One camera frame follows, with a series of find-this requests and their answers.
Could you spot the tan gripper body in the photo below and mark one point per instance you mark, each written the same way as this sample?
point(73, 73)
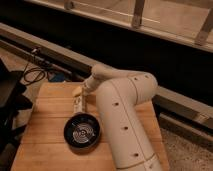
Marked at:
point(77, 91)

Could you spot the small white bottle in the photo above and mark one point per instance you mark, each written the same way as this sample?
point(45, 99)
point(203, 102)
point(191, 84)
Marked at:
point(79, 104)

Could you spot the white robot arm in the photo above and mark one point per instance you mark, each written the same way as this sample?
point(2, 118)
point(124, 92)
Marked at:
point(117, 93)

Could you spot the blue object behind table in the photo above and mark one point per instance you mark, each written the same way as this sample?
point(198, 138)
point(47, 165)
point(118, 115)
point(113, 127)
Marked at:
point(57, 78)

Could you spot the black round bowl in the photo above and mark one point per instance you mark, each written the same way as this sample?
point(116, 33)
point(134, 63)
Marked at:
point(82, 131)

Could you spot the black object at left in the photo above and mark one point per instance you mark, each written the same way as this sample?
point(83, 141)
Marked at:
point(12, 101)

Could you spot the wooden board table top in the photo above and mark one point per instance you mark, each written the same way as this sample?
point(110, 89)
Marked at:
point(43, 147)

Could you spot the metal rail beam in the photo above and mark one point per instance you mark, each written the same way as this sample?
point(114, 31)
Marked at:
point(184, 74)

